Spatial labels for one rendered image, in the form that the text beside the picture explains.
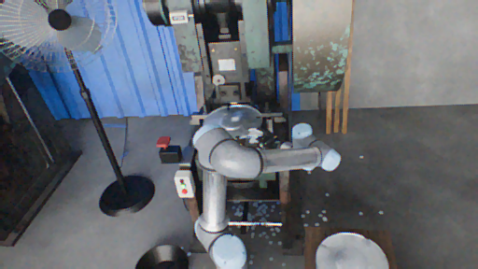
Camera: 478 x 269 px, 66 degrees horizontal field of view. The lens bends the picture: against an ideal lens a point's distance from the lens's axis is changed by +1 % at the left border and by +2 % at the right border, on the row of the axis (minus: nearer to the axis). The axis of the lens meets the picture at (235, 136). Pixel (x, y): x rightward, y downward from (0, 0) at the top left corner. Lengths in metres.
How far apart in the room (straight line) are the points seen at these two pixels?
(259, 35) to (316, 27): 0.37
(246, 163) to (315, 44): 0.46
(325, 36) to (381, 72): 1.93
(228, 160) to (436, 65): 2.39
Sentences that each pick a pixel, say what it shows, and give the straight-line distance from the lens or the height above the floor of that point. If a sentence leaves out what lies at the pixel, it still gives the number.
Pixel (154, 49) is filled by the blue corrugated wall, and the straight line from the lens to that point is 3.10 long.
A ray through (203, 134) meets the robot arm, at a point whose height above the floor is 1.08.
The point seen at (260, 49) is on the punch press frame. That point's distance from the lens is 1.58.
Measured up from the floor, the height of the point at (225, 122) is 0.79.
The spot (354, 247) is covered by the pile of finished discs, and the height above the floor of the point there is 0.38.
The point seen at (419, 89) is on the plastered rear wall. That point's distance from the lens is 3.33.
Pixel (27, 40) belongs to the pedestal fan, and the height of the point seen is 1.23.
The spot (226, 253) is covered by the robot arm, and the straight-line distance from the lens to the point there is 1.37.
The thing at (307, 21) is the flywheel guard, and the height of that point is 1.35.
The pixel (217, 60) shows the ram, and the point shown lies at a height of 1.09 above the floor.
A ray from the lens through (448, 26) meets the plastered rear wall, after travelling 3.15.
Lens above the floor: 1.78
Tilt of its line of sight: 36 degrees down
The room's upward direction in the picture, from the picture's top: 8 degrees counter-clockwise
